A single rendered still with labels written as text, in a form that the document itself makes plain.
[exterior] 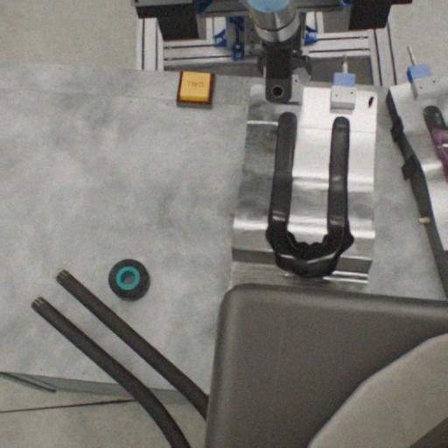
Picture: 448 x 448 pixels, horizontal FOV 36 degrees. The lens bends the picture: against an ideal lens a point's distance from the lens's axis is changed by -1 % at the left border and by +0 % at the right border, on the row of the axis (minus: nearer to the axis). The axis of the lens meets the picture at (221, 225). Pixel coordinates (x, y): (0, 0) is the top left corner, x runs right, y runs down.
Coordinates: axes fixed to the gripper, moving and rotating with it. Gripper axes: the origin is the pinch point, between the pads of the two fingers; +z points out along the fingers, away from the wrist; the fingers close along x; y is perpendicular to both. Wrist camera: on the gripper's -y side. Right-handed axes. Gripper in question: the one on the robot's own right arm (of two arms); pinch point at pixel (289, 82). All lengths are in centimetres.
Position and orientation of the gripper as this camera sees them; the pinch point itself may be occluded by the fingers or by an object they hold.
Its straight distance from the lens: 139.9
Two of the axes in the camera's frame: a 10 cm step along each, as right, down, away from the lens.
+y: 0.9, -9.8, 1.9
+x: -9.8, -0.5, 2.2
